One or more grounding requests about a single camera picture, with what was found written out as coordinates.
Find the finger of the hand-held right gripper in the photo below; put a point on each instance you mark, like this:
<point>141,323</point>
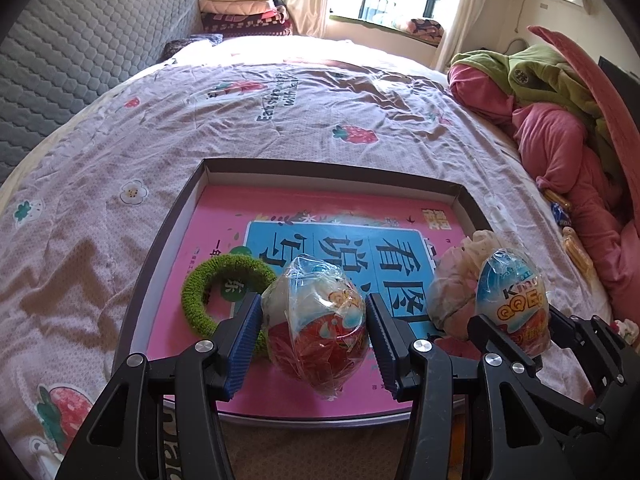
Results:
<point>595,345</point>
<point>482,332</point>

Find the orange snack packet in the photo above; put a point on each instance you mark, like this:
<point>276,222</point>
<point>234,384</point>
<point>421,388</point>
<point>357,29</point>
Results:
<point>556,196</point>

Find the green fleece garment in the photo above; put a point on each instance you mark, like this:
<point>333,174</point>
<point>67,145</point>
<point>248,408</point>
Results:
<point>530,80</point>

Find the pink fleece garment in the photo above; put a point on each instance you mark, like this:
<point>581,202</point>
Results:
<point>560,145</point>

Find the pink and blue book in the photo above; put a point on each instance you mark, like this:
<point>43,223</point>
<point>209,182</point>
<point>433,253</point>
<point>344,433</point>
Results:
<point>220,220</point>

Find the pink quilted blanket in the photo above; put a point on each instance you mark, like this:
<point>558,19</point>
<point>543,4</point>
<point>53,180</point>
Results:
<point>590,90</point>

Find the yellow wafer packet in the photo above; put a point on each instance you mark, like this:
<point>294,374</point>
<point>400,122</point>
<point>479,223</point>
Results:
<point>579,252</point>

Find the small blue snack packet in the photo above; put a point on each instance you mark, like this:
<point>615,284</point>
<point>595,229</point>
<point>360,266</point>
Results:
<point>562,216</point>

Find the red toy egg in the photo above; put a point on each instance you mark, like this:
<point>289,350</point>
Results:
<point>510,300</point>
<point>310,340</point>

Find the black television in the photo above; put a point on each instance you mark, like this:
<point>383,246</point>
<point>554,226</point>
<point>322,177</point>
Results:
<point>617,72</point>

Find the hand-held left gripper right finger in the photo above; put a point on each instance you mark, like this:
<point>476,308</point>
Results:
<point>385,347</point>

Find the pink folded blanket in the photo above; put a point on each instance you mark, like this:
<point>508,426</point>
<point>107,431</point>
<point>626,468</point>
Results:
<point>240,7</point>

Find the grey cardboard box tray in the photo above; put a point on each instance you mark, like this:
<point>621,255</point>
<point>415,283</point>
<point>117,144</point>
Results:
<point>165,260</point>

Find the dark patterned folded blanket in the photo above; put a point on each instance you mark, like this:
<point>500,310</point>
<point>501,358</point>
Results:
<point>250,25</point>

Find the grey quilted headboard cover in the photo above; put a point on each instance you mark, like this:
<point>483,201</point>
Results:
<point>90,40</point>

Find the floral folded blanket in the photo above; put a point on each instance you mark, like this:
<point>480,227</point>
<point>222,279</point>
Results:
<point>425,29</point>

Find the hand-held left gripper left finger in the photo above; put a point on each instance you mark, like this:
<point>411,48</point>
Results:
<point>245,340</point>

